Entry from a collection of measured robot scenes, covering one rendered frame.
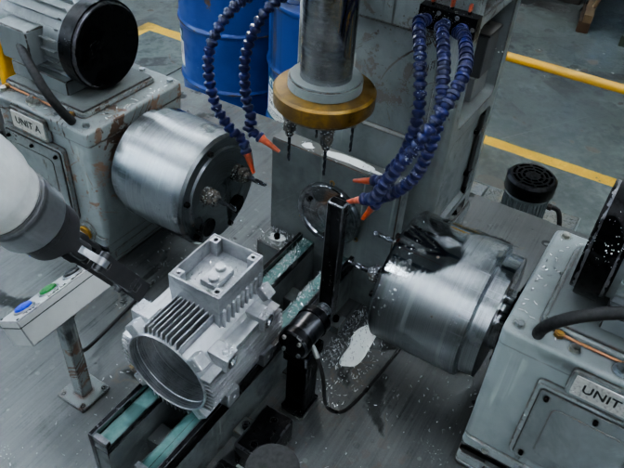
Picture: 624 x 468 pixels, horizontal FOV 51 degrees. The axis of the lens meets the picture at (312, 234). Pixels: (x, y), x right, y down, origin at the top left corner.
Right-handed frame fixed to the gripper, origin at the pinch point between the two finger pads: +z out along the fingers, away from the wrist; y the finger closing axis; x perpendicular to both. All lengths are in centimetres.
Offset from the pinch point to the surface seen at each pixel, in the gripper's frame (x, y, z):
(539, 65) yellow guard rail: -185, 0, 183
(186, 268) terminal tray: -7.1, -1.3, 12.3
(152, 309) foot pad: 1.1, 0.7, 13.6
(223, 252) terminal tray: -13.2, -2.7, 17.3
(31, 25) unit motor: -34, 55, 7
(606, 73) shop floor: -280, -16, 304
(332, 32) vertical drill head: -48.8, -8.5, -0.8
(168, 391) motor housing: 11.3, -4.7, 23.1
